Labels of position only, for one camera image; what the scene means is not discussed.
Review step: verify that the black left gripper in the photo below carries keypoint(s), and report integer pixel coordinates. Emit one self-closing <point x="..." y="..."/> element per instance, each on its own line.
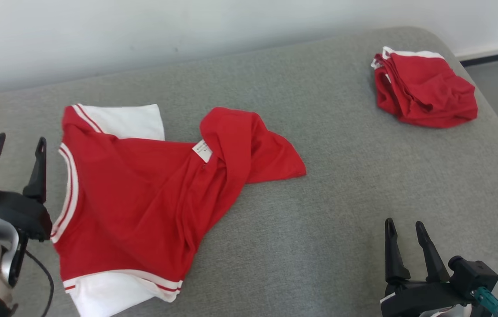
<point x="20" y="211"/>

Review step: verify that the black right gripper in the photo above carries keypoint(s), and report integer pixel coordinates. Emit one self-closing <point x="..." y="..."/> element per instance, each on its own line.
<point x="420" y="301"/>

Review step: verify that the red jersey with white sleeves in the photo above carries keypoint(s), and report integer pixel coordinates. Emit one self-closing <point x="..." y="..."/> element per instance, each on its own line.
<point x="143" y="193"/>

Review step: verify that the red shorts with white stripe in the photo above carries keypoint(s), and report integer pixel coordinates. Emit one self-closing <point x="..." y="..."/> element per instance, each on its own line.
<point x="429" y="92"/>

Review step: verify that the dark baseboard strip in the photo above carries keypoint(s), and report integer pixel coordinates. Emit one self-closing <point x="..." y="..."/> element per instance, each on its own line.
<point x="495" y="56"/>

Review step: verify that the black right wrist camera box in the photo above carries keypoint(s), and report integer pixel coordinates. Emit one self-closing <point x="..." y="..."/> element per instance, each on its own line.
<point x="473" y="275"/>

